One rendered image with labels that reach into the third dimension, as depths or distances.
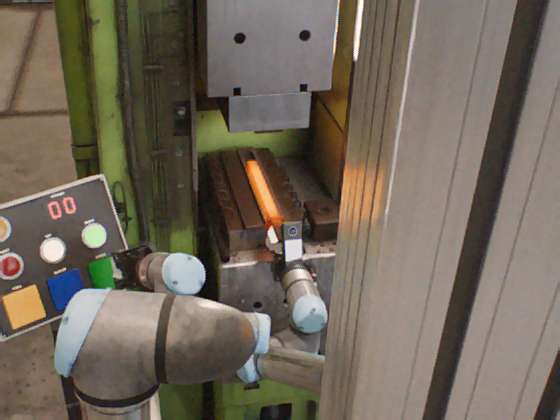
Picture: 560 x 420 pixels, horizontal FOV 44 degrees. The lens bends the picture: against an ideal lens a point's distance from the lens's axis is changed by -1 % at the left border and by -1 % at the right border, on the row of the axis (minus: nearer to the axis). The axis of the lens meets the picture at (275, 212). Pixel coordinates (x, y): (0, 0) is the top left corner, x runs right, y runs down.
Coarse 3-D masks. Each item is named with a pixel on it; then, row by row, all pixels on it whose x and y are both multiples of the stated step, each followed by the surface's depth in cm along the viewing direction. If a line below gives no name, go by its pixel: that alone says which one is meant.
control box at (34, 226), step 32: (64, 192) 159; (96, 192) 163; (32, 224) 155; (64, 224) 159; (96, 224) 163; (0, 256) 151; (32, 256) 155; (64, 256) 158; (96, 256) 163; (0, 288) 151; (0, 320) 151
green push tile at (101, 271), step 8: (88, 264) 161; (96, 264) 162; (104, 264) 163; (96, 272) 162; (104, 272) 163; (112, 272) 164; (96, 280) 162; (104, 280) 163; (112, 280) 164; (96, 288) 162; (104, 288) 163; (112, 288) 164
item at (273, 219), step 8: (248, 168) 210; (256, 168) 208; (256, 176) 204; (256, 184) 200; (264, 184) 200; (264, 192) 196; (264, 200) 193; (272, 200) 193; (264, 208) 191; (272, 208) 190; (272, 216) 186; (280, 216) 185; (272, 224) 183; (280, 224) 183; (280, 232) 180; (280, 240) 177
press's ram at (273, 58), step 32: (224, 0) 151; (256, 0) 152; (288, 0) 154; (320, 0) 156; (224, 32) 155; (256, 32) 156; (288, 32) 158; (320, 32) 160; (224, 64) 159; (256, 64) 161; (288, 64) 162; (320, 64) 164; (224, 96) 163
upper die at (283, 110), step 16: (240, 96) 164; (256, 96) 165; (272, 96) 166; (288, 96) 167; (304, 96) 168; (224, 112) 172; (240, 112) 166; (256, 112) 167; (272, 112) 168; (288, 112) 169; (304, 112) 170; (240, 128) 169; (256, 128) 170; (272, 128) 171
